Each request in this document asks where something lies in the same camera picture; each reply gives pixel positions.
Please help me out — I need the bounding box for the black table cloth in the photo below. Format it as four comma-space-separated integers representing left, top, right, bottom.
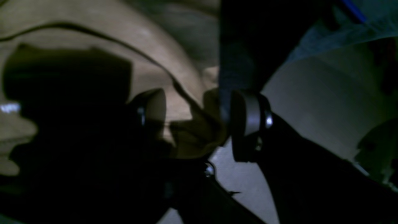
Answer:
219, 0, 334, 123

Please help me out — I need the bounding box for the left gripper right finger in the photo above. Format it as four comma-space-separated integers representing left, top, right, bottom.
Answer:
230, 90, 299, 175

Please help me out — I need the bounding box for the camouflage t-shirt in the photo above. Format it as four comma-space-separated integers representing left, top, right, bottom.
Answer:
1, 0, 228, 189

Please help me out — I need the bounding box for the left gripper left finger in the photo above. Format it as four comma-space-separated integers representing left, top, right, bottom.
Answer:
78, 88, 168, 199

